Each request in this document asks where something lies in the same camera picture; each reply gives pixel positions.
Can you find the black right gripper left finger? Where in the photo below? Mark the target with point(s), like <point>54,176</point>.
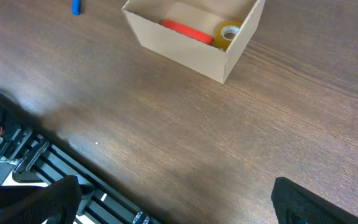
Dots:
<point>56,203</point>

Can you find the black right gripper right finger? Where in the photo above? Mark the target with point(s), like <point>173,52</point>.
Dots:
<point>294,204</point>

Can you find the yellow tape roll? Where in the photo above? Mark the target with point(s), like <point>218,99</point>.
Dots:
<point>225,33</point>

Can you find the brown cardboard box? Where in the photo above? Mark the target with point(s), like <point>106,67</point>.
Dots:
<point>145,16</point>

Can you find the white blue marker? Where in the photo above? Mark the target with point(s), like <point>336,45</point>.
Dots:
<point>76,7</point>

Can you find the orange stapler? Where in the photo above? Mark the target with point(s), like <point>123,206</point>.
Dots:
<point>188,31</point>

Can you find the black table edge frame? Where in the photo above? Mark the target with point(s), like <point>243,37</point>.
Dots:
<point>29,157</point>

